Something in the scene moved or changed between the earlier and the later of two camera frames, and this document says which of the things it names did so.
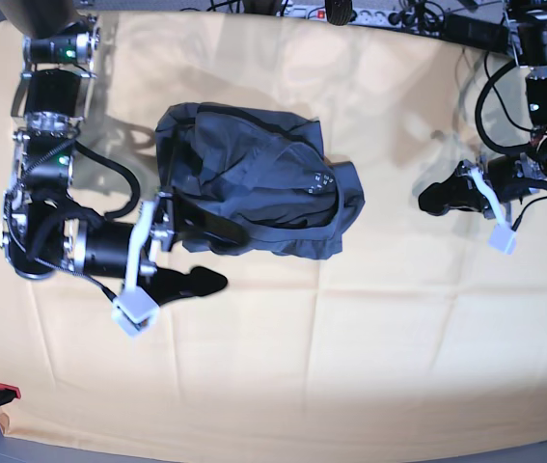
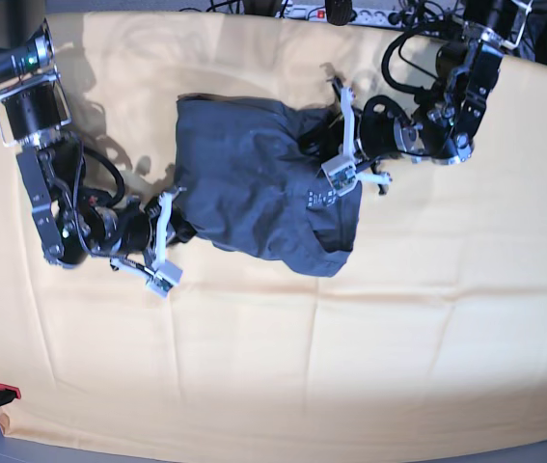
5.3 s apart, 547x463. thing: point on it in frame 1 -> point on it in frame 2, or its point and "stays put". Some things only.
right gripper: (460, 191) -> (384, 128)
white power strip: (358, 14) stays put
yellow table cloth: (414, 330) stays put
